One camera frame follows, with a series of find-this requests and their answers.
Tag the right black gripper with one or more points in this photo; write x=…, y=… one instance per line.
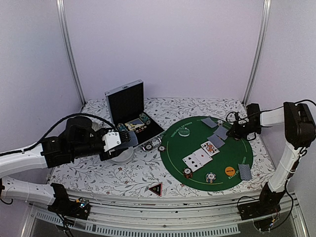
x=235, y=132

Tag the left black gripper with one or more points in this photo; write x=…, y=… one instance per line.
x=111, y=155

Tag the face-down community card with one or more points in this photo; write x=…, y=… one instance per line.
x=221, y=132
x=216, y=141

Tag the face-up face card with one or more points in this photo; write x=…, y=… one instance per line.
x=209, y=148

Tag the face-up diamond card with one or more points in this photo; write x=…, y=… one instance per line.
x=202, y=156

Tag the orange big blind button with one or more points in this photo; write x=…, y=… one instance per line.
x=230, y=171

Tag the dealt blue checkered cards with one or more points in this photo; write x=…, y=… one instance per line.
x=245, y=172

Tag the clear acrylic dealer button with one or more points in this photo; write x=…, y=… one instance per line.
x=184, y=131

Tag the face-up spades card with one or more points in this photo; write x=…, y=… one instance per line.
x=192, y=162

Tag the black red 100 chip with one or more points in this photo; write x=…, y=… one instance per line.
x=161, y=148

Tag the black red chip stack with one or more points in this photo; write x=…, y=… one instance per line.
x=187, y=173

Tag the red black triangle card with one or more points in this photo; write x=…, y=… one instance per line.
x=156, y=189

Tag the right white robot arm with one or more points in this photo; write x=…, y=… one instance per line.
x=299, y=133

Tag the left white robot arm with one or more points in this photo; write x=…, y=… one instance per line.
x=78, y=140

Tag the white ceramic bowl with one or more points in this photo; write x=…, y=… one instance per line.
x=125, y=157

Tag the left poker chip stack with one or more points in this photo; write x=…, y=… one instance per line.
x=121, y=127

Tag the poker chip stack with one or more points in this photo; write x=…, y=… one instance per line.
x=144, y=118
x=121, y=127

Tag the round green poker mat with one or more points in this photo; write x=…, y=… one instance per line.
x=178, y=147

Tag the floral tablecloth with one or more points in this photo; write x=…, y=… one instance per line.
x=146, y=169

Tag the boxed playing card deck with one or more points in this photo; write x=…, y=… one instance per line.
x=135, y=125

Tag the right poker chip stack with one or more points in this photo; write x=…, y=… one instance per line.
x=144, y=118

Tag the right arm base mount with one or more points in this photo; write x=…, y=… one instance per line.
x=255, y=209

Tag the right aluminium frame post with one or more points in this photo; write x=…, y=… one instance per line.
x=258, y=50

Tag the aluminium frame post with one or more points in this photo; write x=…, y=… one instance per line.
x=258, y=50
x=68, y=47

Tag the left aluminium frame post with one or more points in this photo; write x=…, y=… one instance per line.
x=68, y=47

